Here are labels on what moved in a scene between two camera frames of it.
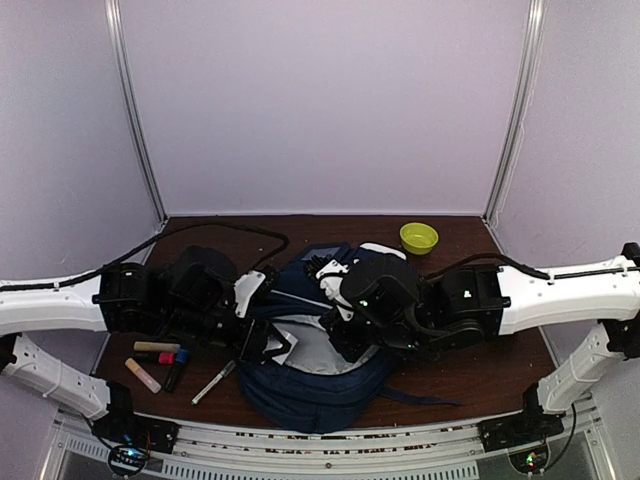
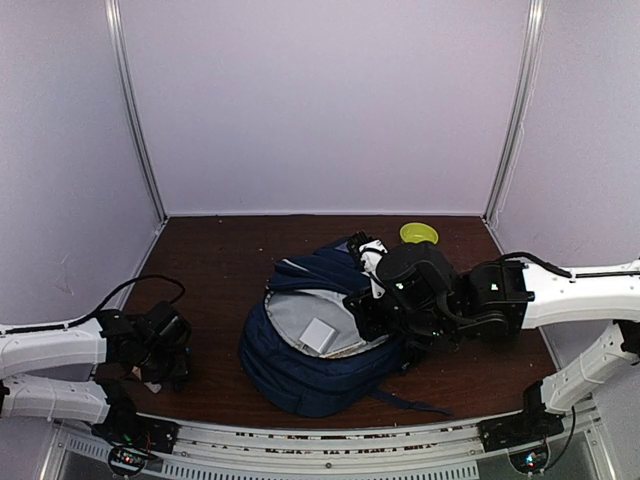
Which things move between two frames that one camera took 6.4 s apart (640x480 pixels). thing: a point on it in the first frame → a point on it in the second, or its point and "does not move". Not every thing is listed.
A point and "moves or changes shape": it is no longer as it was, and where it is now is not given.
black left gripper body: x=247 y=343 → x=158 y=367
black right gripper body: x=351 y=348 → x=374 y=327
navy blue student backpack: x=317 y=390 moves or changes shape
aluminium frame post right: x=536 y=24 does not move
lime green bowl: x=418 y=238 does not move
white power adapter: x=274 y=344 → x=319 y=336
